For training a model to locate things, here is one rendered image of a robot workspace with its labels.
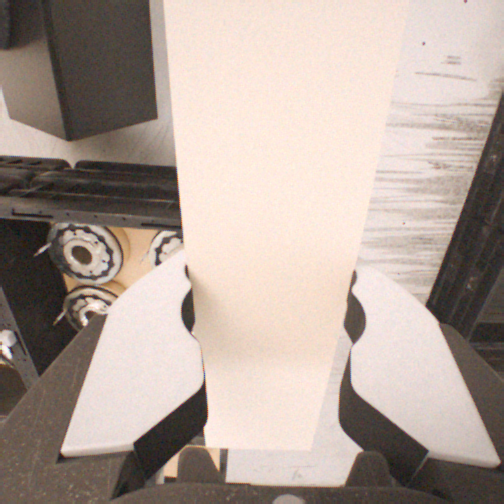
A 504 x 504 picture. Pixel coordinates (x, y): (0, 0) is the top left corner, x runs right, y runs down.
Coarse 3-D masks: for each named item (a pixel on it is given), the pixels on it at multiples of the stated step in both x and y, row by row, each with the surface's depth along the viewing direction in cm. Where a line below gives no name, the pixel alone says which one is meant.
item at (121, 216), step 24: (0, 216) 29; (24, 216) 29; (48, 216) 29; (72, 216) 29; (96, 216) 29; (120, 216) 29; (144, 216) 29; (168, 216) 29; (0, 288) 33; (24, 336) 38; (24, 360) 39
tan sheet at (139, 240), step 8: (128, 232) 40; (136, 232) 40; (144, 232) 40; (152, 232) 40; (128, 240) 41; (136, 240) 41; (144, 240) 41; (136, 248) 42; (144, 248) 42; (136, 256) 42; (128, 264) 43; (136, 264) 43; (144, 264) 43; (120, 272) 44; (128, 272) 44; (136, 272) 44; (144, 272) 44; (72, 280) 45; (112, 280) 45; (120, 280) 44; (128, 280) 44; (136, 280) 44; (72, 288) 45
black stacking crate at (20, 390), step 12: (0, 180) 38; (12, 180) 38; (0, 192) 35; (0, 372) 53; (12, 372) 54; (0, 384) 51; (12, 384) 52; (24, 384) 52; (0, 396) 49; (12, 396) 50; (0, 408) 47; (12, 408) 48
